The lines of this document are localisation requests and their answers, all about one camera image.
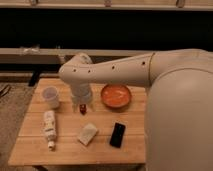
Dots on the white sponge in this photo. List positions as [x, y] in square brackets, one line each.
[88, 132]

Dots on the black eraser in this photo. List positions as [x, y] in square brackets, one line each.
[117, 135]

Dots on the red chili pepper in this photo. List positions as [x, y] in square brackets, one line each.
[83, 109]

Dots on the orange bowl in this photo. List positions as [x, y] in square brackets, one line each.
[115, 96]

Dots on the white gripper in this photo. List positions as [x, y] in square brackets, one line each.
[81, 94]

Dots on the white bottle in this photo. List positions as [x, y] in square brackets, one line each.
[50, 129]

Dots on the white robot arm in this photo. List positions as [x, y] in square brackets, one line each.
[178, 122]

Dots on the wooden table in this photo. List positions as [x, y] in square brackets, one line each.
[31, 149]

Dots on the white plastic cup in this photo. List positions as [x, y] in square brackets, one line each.
[51, 97]

